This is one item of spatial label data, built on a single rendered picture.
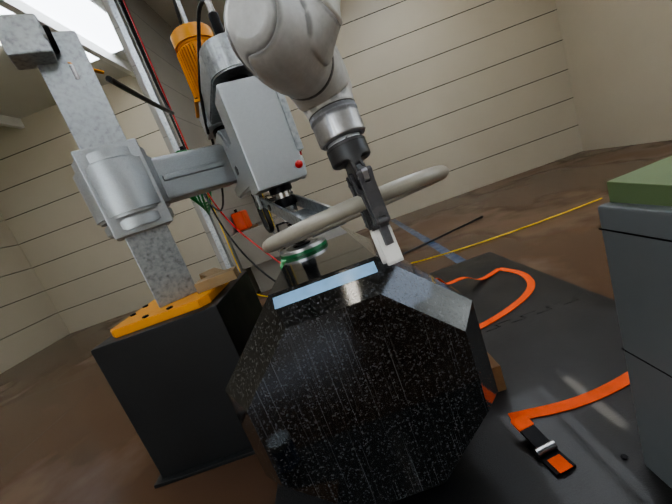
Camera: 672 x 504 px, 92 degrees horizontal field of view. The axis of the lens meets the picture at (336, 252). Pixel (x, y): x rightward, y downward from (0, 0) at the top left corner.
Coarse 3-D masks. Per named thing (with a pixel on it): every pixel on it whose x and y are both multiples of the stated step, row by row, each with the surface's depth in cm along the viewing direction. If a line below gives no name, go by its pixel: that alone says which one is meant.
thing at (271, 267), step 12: (276, 216) 532; (252, 228) 412; (264, 228) 411; (276, 228) 412; (240, 240) 414; (252, 240) 414; (264, 240) 415; (240, 252) 417; (252, 252) 418; (264, 252) 418; (276, 252) 418; (252, 264) 421; (264, 264) 435; (276, 264) 435; (264, 276) 438; (276, 276) 438; (264, 288) 442
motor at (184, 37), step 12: (192, 24) 172; (204, 24) 177; (180, 36) 173; (192, 36) 173; (204, 36) 177; (180, 48) 175; (192, 48) 175; (180, 60) 178; (192, 60) 176; (192, 72) 177; (192, 84) 180
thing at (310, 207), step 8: (264, 200) 151; (272, 200) 159; (296, 200) 144; (304, 200) 134; (312, 200) 126; (272, 208) 142; (280, 208) 128; (304, 208) 136; (312, 208) 128; (320, 208) 120; (280, 216) 134; (288, 216) 121; (296, 216) 112; (304, 216) 125; (344, 224) 106
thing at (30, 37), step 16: (0, 16) 123; (16, 16) 126; (32, 16) 128; (0, 32) 123; (16, 32) 126; (32, 32) 128; (48, 32) 131; (16, 48) 126; (32, 48) 128; (48, 48) 130; (16, 64) 131; (32, 64) 134
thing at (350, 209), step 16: (416, 176) 61; (432, 176) 64; (384, 192) 59; (400, 192) 60; (336, 208) 59; (352, 208) 59; (304, 224) 61; (320, 224) 60; (336, 224) 104; (272, 240) 68; (288, 240) 65
